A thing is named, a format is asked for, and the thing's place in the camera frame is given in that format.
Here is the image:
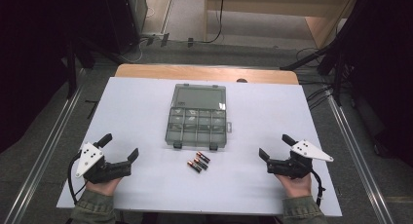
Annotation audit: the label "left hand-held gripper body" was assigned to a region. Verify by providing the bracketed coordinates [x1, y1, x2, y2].
[75, 141, 132, 185]

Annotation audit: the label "light wooden furniture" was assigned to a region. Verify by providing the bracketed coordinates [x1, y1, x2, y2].
[203, 0, 359, 51]

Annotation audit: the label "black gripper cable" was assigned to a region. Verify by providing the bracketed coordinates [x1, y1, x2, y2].
[66, 151, 90, 205]
[310, 169, 326, 207]

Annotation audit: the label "black floor cables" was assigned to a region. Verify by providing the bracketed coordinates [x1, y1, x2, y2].
[295, 47, 334, 111]

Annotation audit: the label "black curtain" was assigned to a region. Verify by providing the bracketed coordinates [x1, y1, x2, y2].
[334, 0, 413, 168]
[0, 0, 113, 154]

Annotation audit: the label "white floor cable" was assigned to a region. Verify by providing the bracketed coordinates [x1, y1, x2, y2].
[117, 5, 157, 64]

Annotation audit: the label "black tape strip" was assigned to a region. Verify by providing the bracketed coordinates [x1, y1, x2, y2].
[84, 99, 99, 120]

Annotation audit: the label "person's right hand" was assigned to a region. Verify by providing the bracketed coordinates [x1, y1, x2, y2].
[274, 172, 313, 200]

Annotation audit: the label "clear plastic compartment box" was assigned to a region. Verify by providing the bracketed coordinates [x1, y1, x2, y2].
[164, 83, 233, 151]

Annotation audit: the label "white table cover board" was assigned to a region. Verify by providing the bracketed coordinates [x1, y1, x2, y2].
[56, 76, 343, 217]

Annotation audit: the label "person's left hand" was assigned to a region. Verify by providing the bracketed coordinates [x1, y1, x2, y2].
[85, 177, 123, 197]

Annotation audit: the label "metal floor rail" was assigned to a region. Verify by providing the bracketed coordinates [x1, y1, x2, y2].
[2, 86, 84, 224]
[325, 94, 396, 224]

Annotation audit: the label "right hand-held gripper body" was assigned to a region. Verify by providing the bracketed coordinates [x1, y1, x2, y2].
[266, 139, 334, 180]

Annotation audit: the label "black and copper battery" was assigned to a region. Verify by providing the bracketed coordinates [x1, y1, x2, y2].
[193, 157, 209, 171]
[195, 151, 211, 165]
[186, 160, 203, 174]

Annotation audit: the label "wooden table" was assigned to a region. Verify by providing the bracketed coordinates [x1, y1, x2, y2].
[114, 63, 300, 86]

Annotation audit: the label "black cabinet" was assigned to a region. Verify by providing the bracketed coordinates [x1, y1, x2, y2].
[103, 0, 149, 56]

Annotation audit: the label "black hanging cable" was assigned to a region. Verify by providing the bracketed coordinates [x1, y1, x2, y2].
[204, 0, 226, 45]

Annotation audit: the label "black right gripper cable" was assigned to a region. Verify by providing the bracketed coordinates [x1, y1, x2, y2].
[310, 169, 326, 207]

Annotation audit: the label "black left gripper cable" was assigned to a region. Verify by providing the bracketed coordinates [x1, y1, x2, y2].
[66, 151, 90, 205]

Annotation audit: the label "black tripod stand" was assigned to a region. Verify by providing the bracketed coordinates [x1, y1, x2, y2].
[280, 9, 361, 107]

